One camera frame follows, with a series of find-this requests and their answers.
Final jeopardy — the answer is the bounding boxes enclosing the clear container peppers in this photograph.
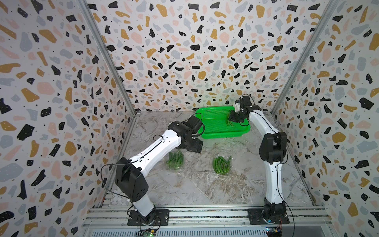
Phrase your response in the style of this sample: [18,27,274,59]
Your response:
[212,156,233,175]
[166,151,185,170]

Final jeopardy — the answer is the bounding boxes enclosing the green plastic mesh basket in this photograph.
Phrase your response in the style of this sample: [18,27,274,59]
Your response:
[195,106,251,139]

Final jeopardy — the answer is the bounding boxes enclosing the green peppers bunch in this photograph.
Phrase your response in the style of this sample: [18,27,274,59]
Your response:
[226,118,234,127]

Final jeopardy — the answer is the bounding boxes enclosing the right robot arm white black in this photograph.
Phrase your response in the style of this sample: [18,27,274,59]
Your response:
[229,94,289,224]

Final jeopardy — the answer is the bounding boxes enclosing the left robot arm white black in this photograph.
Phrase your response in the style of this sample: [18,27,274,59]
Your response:
[112,115,205,224]

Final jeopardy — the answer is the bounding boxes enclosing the left circuit board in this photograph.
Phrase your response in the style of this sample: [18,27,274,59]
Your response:
[136,229,157,237]

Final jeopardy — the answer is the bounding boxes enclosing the circuit board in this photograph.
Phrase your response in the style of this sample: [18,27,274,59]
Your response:
[265,227,282,237]
[136,229,157,237]

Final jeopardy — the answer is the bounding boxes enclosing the right circuit board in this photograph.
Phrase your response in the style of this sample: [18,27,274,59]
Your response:
[265,227,282,237]

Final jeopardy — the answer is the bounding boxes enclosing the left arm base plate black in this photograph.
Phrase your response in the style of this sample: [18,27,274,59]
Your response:
[127,209,170,227]

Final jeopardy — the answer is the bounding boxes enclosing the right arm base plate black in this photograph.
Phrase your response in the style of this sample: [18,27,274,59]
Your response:
[247,208,290,225]

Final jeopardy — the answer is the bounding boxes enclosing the aluminium front rail frame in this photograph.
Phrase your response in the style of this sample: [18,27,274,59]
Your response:
[82,204,338,237]

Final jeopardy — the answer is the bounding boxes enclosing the right corner aluminium post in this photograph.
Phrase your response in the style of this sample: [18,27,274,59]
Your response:
[271,0,338,115]

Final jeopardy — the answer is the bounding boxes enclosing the corner aluminium post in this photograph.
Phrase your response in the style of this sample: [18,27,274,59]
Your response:
[271,0,338,115]
[77,0,136,117]

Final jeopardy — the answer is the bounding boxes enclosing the left corner aluminium post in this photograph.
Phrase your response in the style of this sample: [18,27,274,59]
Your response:
[77,0,136,117]

